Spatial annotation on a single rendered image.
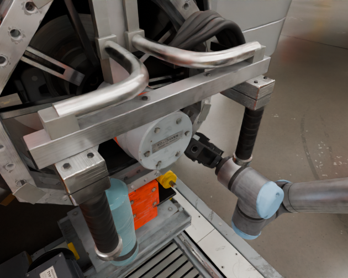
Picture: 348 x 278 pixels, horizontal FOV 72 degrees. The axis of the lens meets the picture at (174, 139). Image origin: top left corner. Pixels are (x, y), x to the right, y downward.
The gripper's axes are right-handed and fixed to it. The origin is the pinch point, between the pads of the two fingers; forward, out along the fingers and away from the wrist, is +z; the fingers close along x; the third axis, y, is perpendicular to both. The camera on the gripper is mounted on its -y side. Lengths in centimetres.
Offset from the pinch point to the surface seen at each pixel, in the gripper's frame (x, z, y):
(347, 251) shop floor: -4, -58, 86
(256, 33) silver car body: 48, 7, 14
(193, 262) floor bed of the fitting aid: -45, -18, 37
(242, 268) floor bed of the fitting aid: -34, -33, 45
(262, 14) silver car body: 54, 7, 11
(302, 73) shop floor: 120, 62, 210
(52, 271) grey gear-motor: -51, -6, -21
